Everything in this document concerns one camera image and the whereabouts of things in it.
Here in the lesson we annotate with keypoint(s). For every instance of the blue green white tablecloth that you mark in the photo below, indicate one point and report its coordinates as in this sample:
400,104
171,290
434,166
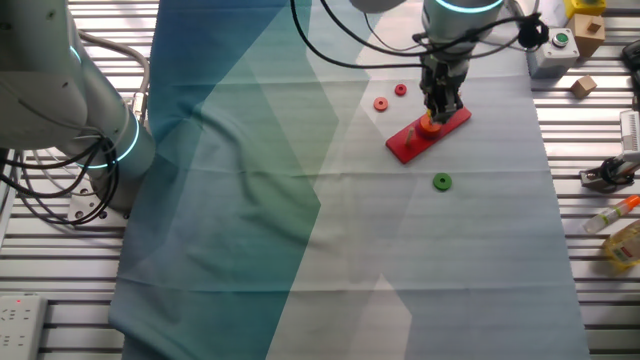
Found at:
250,225

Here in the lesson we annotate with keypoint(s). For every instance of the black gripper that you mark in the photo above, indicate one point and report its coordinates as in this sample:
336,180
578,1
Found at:
445,77

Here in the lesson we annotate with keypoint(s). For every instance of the black device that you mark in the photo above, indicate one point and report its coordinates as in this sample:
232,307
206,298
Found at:
632,60

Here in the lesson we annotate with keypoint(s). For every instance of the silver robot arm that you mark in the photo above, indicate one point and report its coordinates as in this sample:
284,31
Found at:
50,100

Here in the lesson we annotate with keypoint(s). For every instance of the silver ribbed camera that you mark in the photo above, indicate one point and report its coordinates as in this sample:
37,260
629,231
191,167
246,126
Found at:
631,131

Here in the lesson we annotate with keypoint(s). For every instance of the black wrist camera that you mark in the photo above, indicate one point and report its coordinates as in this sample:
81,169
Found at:
532,32

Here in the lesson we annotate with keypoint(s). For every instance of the large wooden box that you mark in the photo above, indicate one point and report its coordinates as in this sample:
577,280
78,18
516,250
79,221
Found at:
585,37

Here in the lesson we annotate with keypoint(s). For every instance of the small wooden cube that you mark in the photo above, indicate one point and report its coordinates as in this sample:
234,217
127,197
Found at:
583,87

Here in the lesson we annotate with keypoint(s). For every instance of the grey box green button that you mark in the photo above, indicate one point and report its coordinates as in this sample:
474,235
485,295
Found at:
550,60

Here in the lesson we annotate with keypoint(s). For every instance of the metal camera mount base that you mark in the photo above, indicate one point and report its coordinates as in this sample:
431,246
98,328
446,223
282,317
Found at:
607,175

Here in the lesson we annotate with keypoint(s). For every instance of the grey base conduit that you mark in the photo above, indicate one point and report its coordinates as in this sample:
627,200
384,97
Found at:
142,70

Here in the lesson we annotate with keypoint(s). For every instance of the red Hanoi peg board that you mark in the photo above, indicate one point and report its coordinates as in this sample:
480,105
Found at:
400,147

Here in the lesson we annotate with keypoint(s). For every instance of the yellow box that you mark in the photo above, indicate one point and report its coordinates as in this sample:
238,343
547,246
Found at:
585,6

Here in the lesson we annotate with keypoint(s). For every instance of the spray bottle orange cap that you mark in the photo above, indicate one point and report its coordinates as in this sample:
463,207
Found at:
610,215

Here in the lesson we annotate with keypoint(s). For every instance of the white power strip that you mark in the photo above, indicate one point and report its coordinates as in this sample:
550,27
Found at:
20,330

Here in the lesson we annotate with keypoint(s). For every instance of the yellow oil bottle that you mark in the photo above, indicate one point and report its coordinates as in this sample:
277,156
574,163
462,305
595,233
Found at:
625,247

